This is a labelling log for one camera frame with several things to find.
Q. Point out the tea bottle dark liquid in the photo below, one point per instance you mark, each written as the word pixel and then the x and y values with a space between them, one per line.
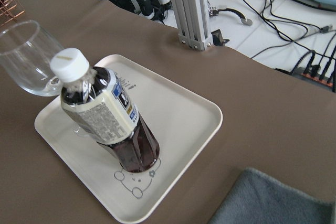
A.
pixel 96 100

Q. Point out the copper wire bottle basket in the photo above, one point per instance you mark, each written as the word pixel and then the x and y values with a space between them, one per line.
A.
pixel 10 11

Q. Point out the cream rabbit tray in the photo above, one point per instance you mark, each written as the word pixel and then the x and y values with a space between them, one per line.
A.
pixel 182 122

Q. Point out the grey folded cloth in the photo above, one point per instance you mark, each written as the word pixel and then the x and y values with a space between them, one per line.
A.
pixel 259 198

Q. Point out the clear wine glass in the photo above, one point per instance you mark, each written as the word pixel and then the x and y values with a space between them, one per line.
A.
pixel 26 52

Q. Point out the aluminium frame post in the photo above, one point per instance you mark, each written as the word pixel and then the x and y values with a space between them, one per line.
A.
pixel 192 19

